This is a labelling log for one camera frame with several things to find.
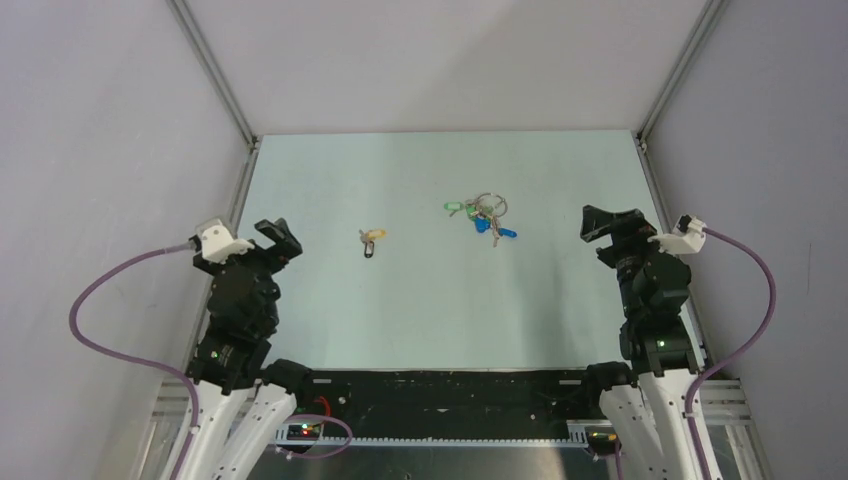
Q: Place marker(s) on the right aluminium frame post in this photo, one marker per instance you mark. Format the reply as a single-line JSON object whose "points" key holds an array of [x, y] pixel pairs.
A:
{"points": [[698, 36]]}

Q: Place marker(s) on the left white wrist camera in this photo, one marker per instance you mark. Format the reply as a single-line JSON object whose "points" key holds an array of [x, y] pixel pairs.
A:
{"points": [[217, 241]]}

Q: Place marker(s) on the white slotted cable duct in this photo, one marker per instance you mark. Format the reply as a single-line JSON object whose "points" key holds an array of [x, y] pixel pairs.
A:
{"points": [[576, 437]]}

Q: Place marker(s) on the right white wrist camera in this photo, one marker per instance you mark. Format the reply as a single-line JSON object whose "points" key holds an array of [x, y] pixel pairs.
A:
{"points": [[687, 237]]}

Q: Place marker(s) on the large metal keyring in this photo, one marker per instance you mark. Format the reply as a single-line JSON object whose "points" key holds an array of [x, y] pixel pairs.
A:
{"points": [[490, 205]]}

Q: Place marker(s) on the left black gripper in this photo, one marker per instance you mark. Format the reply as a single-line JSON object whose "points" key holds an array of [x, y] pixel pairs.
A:
{"points": [[292, 247]]}

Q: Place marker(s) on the key with yellow tag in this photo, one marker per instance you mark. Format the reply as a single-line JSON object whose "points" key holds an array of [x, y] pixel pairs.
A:
{"points": [[371, 235]]}

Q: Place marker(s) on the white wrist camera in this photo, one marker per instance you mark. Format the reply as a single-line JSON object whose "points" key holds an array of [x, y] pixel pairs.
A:
{"points": [[687, 237], [217, 241]]}

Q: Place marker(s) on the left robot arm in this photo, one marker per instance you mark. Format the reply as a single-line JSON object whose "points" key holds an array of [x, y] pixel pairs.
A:
{"points": [[237, 400]]}

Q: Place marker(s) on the left aluminium frame post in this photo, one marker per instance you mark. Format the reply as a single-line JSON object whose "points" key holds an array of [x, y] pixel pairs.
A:
{"points": [[197, 41]]}

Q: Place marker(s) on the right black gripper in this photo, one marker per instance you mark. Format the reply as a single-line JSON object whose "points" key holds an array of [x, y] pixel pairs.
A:
{"points": [[628, 228]]}

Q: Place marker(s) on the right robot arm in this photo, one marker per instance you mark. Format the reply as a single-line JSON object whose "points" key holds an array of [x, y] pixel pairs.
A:
{"points": [[650, 397]]}

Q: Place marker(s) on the aluminium frame post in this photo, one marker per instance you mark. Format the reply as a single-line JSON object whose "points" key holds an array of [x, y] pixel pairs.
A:
{"points": [[698, 36], [197, 41]]}

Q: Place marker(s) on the key with blue tag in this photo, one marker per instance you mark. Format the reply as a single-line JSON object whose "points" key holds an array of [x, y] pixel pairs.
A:
{"points": [[483, 225]]}

